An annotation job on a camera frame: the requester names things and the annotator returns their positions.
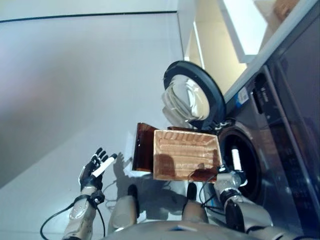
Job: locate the round glass washing machine door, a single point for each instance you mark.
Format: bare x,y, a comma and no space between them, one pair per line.
215,90

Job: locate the white shelf cabinet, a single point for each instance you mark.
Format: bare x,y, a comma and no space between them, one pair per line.
240,30

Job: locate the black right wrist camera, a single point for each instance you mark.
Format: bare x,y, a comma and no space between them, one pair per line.
222,169

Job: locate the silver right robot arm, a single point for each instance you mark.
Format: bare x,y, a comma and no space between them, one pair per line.
250,212

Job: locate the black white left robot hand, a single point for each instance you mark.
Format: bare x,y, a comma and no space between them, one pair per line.
90,177

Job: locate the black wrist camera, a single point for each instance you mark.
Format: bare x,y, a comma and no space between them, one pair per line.
98,197
222,169

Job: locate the small wicker storage basket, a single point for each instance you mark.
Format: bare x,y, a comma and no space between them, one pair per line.
282,8

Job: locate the blue white label sticker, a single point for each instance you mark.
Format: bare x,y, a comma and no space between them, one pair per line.
208,196

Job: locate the wicker laundry basket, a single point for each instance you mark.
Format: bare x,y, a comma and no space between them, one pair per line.
185,152

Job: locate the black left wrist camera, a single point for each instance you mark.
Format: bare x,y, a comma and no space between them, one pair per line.
98,197

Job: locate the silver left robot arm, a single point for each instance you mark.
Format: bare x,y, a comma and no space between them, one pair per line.
78,215

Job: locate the grey robot torso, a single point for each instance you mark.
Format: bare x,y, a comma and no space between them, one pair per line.
187,232

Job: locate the dark grey washing machine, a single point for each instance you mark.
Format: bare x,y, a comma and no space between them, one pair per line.
257,130

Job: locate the black baseboard strip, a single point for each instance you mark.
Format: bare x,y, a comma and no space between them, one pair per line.
75,16

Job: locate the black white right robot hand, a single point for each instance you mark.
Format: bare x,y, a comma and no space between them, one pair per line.
236,160

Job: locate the blue energy label sticker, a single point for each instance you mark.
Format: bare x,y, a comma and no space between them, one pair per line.
241,97

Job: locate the brown translucent plastic stool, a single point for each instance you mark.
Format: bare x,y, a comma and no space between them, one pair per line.
143,150

